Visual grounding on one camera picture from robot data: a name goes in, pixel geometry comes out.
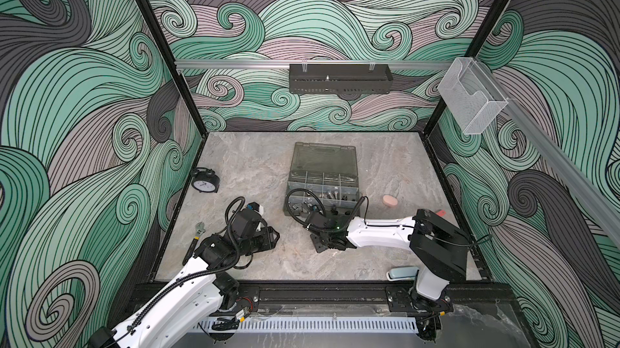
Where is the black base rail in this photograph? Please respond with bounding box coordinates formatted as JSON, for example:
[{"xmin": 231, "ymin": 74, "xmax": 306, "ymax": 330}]
[{"xmin": 224, "ymin": 280, "xmax": 516, "ymax": 316}]

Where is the clear acrylic wall holder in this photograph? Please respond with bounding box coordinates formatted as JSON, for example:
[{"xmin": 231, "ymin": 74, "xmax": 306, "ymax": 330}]
[{"xmin": 438, "ymin": 57, "xmax": 508, "ymax": 136}]

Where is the black corner frame post left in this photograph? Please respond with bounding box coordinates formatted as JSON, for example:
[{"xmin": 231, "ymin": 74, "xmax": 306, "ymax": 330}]
[{"xmin": 134, "ymin": 0, "xmax": 208, "ymax": 141}]

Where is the adjustable wrench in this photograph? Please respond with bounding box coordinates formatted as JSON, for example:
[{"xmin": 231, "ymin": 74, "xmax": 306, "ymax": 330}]
[{"xmin": 182, "ymin": 222, "xmax": 205, "ymax": 266}]

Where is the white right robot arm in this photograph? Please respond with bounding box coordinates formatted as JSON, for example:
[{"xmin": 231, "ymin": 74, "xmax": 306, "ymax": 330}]
[{"xmin": 302, "ymin": 209, "xmax": 471, "ymax": 301}]

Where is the aluminium rail back wall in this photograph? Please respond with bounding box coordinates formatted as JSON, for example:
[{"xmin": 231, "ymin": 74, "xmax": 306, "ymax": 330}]
[{"xmin": 174, "ymin": 59, "xmax": 452, "ymax": 71}]

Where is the black corner frame post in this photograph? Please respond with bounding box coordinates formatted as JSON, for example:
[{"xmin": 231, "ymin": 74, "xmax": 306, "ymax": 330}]
[
  {"xmin": 421, "ymin": 0, "xmax": 510, "ymax": 141},
  {"xmin": 134, "ymin": 0, "xmax": 208, "ymax": 141}
]

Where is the smoky clear compartment organizer box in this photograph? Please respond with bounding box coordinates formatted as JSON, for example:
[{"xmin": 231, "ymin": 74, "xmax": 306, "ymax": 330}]
[{"xmin": 284, "ymin": 142, "xmax": 361, "ymax": 217}]

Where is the aluminium rail right wall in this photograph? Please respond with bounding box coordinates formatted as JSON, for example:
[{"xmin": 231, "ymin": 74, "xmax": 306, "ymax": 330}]
[{"xmin": 482, "ymin": 65, "xmax": 619, "ymax": 244}]

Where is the black perforated wall tray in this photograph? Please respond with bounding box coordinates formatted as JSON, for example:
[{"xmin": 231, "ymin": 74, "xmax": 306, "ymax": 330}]
[{"xmin": 288, "ymin": 65, "xmax": 394, "ymax": 96}]

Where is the black alarm clock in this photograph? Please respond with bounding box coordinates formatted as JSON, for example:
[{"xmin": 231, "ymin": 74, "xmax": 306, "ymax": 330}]
[{"xmin": 191, "ymin": 167, "xmax": 221, "ymax": 193}]

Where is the black corner frame post right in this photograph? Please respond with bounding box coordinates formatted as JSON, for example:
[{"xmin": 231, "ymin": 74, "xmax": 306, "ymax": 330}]
[{"xmin": 421, "ymin": 0, "xmax": 510, "ymax": 141}]

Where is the white slotted cable duct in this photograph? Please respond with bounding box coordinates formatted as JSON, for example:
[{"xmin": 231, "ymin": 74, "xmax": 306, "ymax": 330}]
[{"xmin": 224, "ymin": 317, "xmax": 418, "ymax": 334}]

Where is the aluminium rail wall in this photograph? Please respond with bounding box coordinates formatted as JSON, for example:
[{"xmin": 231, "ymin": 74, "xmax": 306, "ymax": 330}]
[
  {"xmin": 174, "ymin": 59, "xmax": 452, "ymax": 71},
  {"xmin": 482, "ymin": 65, "xmax": 619, "ymax": 244}
]

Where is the pale blue rectangular case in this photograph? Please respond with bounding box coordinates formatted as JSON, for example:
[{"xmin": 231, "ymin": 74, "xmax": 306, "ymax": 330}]
[{"xmin": 386, "ymin": 267, "xmax": 419, "ymax": 282}]

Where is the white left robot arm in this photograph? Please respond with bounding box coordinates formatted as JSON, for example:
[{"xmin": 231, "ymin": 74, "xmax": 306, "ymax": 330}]
[{"xmin": 86, "ymin": 202, "xmax": 279, "ymax": 347}]

